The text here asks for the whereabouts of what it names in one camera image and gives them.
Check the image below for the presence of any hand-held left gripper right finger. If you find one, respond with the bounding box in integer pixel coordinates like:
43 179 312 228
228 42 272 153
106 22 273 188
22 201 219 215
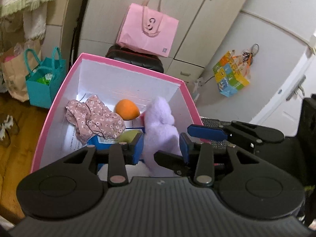
179 133 260 187

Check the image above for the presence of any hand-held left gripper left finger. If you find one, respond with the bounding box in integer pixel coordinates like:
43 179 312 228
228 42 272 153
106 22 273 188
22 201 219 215
60 131 145 187

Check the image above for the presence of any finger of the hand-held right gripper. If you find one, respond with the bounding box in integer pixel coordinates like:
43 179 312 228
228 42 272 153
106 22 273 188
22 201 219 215
187 121 250 144
153 150 198 177

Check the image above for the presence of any green mango plush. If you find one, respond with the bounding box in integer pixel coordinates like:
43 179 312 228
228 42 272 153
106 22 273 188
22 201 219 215
118 130 142 144

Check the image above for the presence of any purple plush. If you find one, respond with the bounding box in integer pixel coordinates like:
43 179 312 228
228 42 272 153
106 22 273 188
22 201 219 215
143 96 183 177

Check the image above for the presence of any blue packet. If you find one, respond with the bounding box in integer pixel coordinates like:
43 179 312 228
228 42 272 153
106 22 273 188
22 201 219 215
87 128 145 151

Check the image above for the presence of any orange plush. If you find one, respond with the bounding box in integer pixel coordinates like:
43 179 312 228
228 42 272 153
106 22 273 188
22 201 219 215
114 99 141 120

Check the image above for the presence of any pink floral cloth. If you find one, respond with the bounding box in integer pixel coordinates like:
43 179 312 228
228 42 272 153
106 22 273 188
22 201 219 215
65 95 126 145

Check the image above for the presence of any pink cardboard box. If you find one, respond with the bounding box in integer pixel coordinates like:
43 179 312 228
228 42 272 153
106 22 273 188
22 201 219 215
30 53 201 178

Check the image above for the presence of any white door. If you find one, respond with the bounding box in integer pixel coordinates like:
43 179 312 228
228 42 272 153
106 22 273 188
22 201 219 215
249 30 316 137

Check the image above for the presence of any small translucent plastic bag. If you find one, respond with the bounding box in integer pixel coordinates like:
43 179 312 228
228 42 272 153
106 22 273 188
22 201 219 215
193 77 205 102

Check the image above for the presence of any colourful hanging bag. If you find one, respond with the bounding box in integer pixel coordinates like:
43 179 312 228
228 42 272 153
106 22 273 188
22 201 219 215
213 44 260 97

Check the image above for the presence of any printed paper sheet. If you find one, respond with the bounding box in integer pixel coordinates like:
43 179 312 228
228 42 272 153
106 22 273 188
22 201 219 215
68 120 145 151

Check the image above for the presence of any black suitcase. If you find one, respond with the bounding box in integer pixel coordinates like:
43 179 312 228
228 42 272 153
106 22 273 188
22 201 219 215
106 45 165 74

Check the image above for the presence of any teal gift bag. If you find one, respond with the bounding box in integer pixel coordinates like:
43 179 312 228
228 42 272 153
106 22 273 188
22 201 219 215
26 46 67 109

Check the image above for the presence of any pink tote bag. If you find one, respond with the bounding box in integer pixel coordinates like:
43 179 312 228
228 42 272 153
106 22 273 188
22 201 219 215
116 0 179 58

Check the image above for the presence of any grey wardrobe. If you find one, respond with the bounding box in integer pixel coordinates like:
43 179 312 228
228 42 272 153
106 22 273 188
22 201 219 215
74 0 257 84

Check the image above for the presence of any white patterned shoe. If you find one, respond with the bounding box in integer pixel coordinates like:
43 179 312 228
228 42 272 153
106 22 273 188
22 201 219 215
0 115 20 149

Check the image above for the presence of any brown paper bag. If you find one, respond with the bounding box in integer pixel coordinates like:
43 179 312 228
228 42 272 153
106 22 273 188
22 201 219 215
0 42 42 102

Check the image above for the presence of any metal door handle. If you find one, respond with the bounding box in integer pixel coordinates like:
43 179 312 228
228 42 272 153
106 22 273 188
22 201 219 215
286 75 307 102

